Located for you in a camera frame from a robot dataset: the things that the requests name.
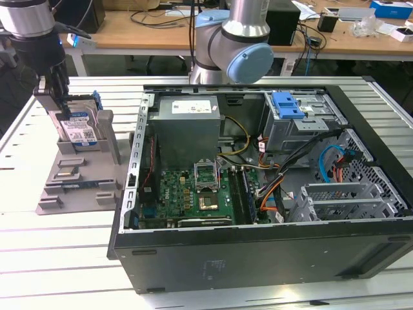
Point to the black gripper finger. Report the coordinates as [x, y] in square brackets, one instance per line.
[42, 84]
[61, 84]

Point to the hard disk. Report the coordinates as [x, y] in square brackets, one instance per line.
[80, 129]

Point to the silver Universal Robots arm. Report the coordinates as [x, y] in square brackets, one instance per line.
[248, 16]

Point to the grey disk bay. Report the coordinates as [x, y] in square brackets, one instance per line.
[342, 204]

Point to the large black box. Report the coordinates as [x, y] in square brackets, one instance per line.
[95, 14]

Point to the wooden workbench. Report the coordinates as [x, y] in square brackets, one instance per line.
[129, 35]

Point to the silver CPU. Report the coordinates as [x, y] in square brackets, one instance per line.
[68, 171]

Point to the grey parts rack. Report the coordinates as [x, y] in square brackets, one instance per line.
[84, 201]

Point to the grey power supply unit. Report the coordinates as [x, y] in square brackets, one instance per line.
[184, 135]

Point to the green motherboard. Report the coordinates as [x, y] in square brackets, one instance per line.
[174, 193]

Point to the metal locking lever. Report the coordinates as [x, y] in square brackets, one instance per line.
[220, 174]

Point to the CPU socket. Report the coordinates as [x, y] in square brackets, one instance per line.
[208, 201]

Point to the graphics card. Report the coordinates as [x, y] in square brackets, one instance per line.
[206, 222]

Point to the black RAM slot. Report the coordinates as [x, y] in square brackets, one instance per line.
[234, 193]

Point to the installed RAM stick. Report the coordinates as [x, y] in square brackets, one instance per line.
[249, 197]

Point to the blue plastic bay latch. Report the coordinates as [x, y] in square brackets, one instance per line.
[285, 106]

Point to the black tower case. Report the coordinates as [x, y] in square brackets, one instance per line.
[284, 29]

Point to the grey optical drive cage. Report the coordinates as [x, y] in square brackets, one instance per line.
[290, 135]

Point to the white paper sheets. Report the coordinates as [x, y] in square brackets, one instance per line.
[305, 13]

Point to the black PC case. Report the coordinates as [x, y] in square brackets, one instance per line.
[258, 258]

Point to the small black box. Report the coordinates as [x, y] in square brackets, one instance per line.
[327, 24]

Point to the flat grey box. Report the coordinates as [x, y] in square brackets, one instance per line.
[356, 13]

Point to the clear plastic bag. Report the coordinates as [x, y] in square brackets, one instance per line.
[364, 26]

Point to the open white box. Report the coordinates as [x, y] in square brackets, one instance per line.
[392, 30]

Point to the blue cardboard box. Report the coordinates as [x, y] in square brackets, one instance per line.
[392, 9]

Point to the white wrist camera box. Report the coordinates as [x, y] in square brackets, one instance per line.
[84, 43]

